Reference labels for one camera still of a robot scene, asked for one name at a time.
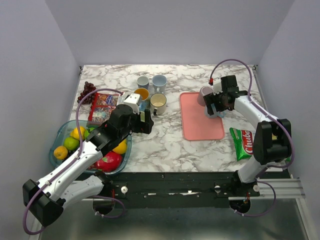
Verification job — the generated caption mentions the grey-blue mug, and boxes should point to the grey-blue mug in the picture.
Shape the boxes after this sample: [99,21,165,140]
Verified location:
[152,74,167,94]

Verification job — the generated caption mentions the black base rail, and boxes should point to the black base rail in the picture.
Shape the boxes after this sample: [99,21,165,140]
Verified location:
[82,171,292,210]

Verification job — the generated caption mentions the blue butterfly mug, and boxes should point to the blue butterfly mug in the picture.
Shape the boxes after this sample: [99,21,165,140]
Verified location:
[134,87,150,112]

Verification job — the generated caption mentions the cream mug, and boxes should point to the cream mug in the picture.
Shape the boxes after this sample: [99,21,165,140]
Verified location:
[150,93,167,116]

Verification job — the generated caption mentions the red dragon fruit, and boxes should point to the red dragon fruit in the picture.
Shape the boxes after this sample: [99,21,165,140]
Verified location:
[94,151,123,173]

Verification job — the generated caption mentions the yellow lemon lower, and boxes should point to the yellow lemon lower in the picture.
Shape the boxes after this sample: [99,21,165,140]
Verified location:
[112,139,128,155]

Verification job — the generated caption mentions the green fruit in bowl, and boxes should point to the green fruit in bowl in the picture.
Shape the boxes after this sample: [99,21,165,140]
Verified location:
[63,136,80,151]

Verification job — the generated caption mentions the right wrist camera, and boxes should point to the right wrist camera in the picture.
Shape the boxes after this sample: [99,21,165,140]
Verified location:
[208,78,223,94]

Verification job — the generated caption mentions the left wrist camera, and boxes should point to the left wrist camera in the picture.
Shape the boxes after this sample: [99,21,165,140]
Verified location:
[117,93,142,114]

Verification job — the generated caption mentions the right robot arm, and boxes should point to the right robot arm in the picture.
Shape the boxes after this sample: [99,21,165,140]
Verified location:
[203,75,295,196]

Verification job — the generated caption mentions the light green mug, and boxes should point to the light green mug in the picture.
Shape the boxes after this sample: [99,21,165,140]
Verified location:
[139,111,145,122]

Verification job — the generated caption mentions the green cassava chips bag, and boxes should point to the green cassava chips bag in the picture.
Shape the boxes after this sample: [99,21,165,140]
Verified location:
[229,122,293,165]

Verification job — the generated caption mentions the red candy bag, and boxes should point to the red candy bag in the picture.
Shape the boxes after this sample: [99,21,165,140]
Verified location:
[88,93,120,124]

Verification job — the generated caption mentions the pink tray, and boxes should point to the pink tray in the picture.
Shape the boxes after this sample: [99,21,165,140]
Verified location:
[179,92,225,141]

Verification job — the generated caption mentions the teal plastic fruit bowl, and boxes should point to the teal plastic fruit bowl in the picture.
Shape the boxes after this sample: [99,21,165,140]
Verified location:
[48,120,132,175]

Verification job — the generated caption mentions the dark blue-grey mug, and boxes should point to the dark blue-grey mug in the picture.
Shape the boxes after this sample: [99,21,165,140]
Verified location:
[136,76,150,90]

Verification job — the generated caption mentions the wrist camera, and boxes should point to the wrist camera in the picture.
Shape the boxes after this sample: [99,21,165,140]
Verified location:
[208,78,223,94]
[117,93,142,114]

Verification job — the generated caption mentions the purple mug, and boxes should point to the purple mug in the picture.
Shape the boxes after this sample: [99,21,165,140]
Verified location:
[197,86,213,107]

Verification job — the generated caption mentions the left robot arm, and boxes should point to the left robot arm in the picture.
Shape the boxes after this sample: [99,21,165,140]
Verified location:
[22,104,154,227]

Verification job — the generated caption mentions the orange fruit in bowl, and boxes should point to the orange fruit in bowl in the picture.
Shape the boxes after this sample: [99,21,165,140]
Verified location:
[53,145,68,160]

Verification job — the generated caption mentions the orange fruit upper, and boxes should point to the orange fruit upper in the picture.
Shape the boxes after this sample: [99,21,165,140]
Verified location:
[70,126,86,141]

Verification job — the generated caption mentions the dark grapes on table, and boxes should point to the dark grapes on table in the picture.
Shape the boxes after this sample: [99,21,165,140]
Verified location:
[77,81,96,105]

